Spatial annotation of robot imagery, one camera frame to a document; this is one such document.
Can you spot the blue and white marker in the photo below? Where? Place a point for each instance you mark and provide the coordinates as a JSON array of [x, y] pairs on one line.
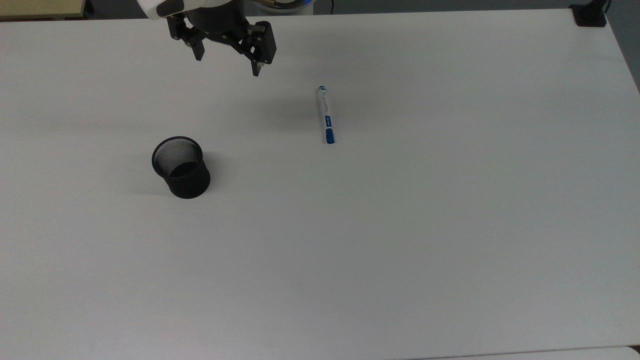
[[326, 115]]

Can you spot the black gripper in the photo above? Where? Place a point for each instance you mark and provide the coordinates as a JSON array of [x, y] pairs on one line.
[[217, 20]]

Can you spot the black mesh pen cup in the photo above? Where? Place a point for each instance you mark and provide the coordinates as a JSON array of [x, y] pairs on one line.
[[182, 170]]

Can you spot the light wooden desk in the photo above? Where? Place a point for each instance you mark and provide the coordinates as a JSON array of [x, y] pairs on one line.
[[40, 8]]

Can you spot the black camera pole with clamp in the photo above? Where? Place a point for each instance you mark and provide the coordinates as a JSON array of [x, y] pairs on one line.
[[590, 14]]

